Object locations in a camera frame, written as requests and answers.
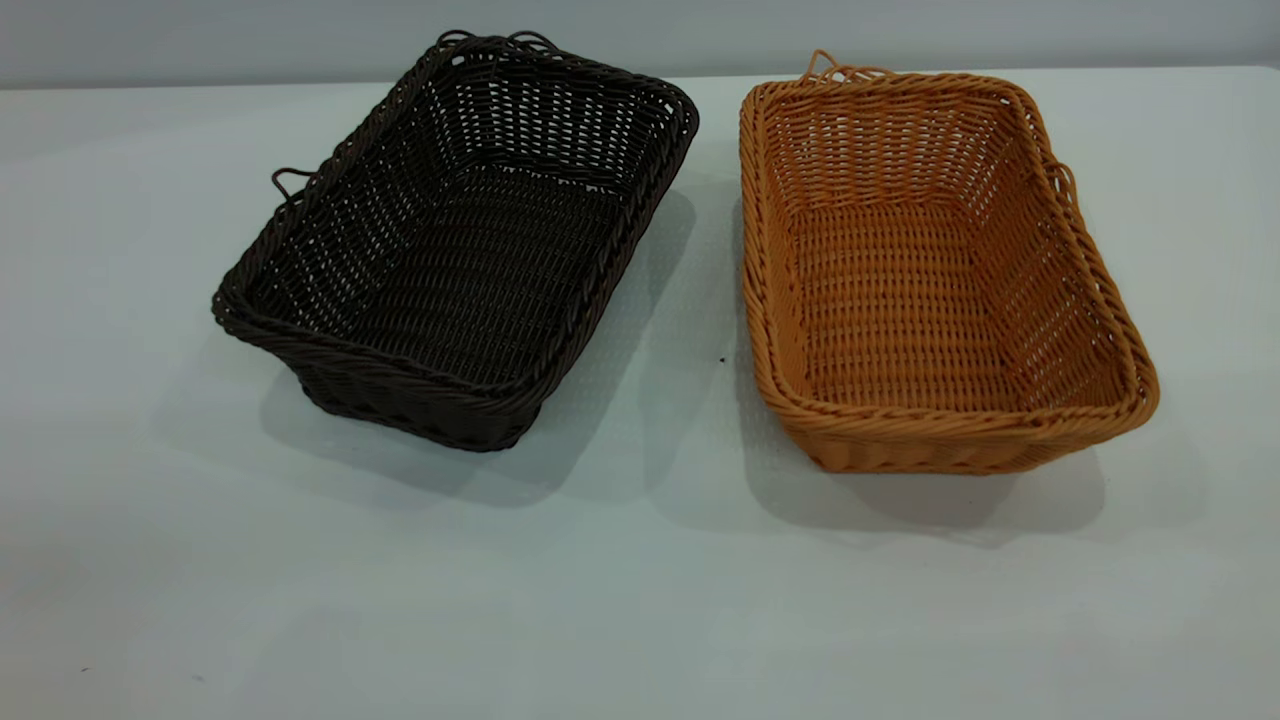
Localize orange wicker basket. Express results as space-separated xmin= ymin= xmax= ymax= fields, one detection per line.
xmin=738 ymin=48 xmax=1161 ymax=476

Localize black wicker basket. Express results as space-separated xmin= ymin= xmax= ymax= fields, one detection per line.
xmin=210 ymin=28 xmax=701 ymax=453

